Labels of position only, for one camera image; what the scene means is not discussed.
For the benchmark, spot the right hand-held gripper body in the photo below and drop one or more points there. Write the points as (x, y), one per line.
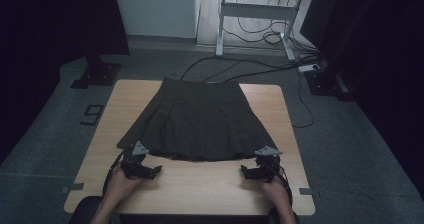
(268, 169)

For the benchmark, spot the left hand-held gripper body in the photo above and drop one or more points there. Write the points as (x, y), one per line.
(133, 167)

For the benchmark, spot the dark pleated skirt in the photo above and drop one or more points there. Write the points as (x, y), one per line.
(200, 124)

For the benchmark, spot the person's right hand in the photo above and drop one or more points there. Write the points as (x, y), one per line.
(276, 192)

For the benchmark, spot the person's left hand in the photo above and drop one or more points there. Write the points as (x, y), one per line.
(118, 187)

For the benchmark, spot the grey tape strip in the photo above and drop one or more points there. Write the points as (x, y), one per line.
(308, 191)
(72, 187)

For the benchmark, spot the black tape floor mark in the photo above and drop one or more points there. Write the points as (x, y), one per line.
(90, 114)

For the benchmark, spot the black stand base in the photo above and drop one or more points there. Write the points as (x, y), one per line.
(98, 74)
(325, 82)

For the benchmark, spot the white power strip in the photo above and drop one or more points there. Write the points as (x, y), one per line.
(308, 68)

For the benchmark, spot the black curtain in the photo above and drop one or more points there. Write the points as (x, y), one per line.
(383, 67)
(50, 34)

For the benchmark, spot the white metal frame desk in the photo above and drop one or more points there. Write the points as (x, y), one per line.
(260, 10)

